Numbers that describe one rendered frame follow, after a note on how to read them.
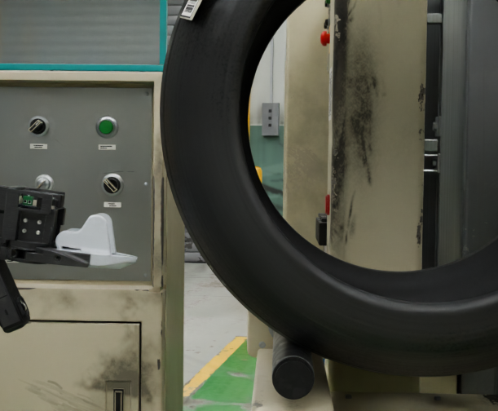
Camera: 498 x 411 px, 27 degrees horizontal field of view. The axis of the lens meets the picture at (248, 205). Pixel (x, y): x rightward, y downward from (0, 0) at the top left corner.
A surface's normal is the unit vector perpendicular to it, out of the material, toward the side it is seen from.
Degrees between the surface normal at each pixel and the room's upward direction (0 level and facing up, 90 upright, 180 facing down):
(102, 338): 90
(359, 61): 90
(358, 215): 90
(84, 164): 90
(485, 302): 100
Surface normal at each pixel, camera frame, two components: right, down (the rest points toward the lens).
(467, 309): 0.00, 0.23
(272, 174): -0.18, 0.05
